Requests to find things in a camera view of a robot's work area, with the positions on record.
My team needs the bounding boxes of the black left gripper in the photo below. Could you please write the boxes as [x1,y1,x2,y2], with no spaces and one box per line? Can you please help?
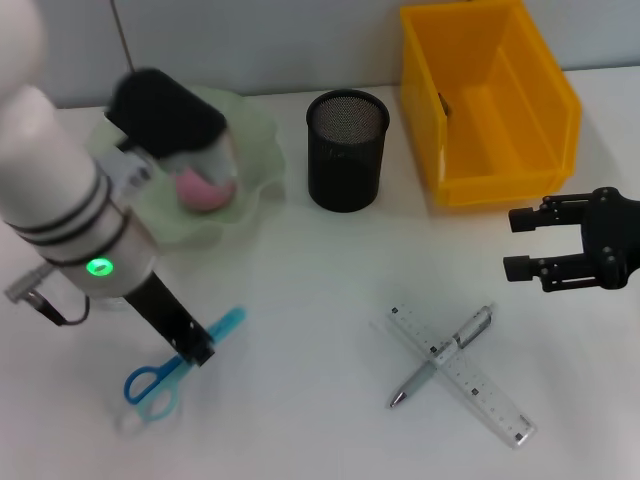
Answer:
[121,272,218,370]

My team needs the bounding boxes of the transparent plastic ruler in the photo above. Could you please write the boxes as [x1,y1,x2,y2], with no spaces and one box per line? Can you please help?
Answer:
[369,302,539,449]

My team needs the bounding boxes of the green wavy glass fruit plate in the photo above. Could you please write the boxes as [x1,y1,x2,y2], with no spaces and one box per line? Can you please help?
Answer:
[82,85,287,251]

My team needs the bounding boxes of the pink toy peach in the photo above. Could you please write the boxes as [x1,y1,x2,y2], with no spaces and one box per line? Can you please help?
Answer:
[174,167,236,212]

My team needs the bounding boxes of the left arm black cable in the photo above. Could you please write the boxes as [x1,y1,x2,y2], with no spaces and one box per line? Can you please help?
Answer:
[4,264,91,326]

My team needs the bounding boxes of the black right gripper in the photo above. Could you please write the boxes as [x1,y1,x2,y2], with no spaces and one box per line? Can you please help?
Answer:
[502,187,640,295]

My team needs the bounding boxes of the black mesh pen holder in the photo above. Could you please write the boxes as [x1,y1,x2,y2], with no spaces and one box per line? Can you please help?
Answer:
[305,88,391,213]

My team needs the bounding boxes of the silver ballpoint pen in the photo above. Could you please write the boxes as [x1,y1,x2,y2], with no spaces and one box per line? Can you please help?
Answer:
[388,302,498,410]

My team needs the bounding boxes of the blue scissors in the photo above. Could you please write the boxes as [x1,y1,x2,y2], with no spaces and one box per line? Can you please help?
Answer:
[123,307,248,424]

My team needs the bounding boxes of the yellow plastic bin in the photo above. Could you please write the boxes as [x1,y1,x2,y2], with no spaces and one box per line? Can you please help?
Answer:
[398,0,584,209]

